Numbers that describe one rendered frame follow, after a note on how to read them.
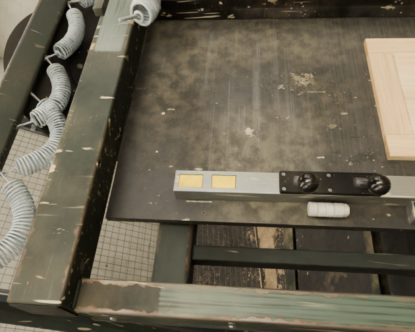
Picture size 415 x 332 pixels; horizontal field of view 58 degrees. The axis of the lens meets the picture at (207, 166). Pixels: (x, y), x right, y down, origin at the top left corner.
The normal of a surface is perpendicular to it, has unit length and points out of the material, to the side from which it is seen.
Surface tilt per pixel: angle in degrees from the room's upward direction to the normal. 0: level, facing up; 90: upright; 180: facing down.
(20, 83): 90
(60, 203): 59
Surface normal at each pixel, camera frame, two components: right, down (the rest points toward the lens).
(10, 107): 0.45, -0.43
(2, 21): 0.02, 0.76
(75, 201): -0.07, -0.51
